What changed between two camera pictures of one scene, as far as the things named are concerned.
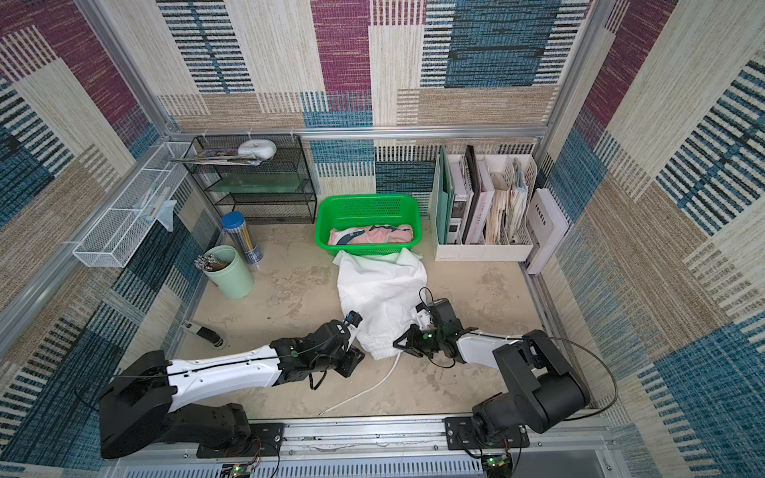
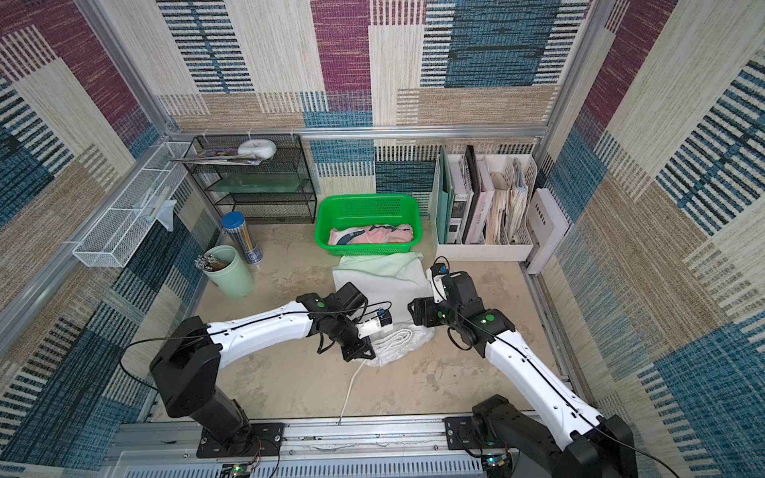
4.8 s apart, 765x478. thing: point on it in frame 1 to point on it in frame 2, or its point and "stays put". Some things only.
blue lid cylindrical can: [235, 223] stays put
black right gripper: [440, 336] to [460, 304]
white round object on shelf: [262, 149] stays put
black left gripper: [353, 360] to [357, 353]
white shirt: [381, 294] stays put
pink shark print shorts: [374, 234] stays put
